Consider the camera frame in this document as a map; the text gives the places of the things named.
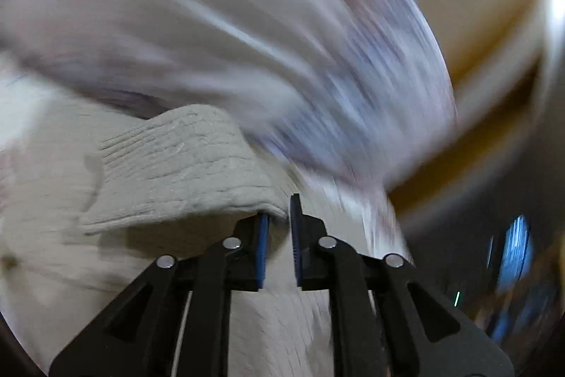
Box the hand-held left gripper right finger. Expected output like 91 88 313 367
289 194 515 377

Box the white floral bedsheet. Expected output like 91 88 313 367
0 54 411 267

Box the beige cable-knit sweater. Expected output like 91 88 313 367
0 94 380 377

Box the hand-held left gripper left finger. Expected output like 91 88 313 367
48 213 271 377

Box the pink floral pillow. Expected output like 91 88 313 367
0 0 340 135

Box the pink pillow with tree print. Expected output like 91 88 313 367
247 0 457 192

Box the wooden bed headboard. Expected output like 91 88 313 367
388 46 546 223

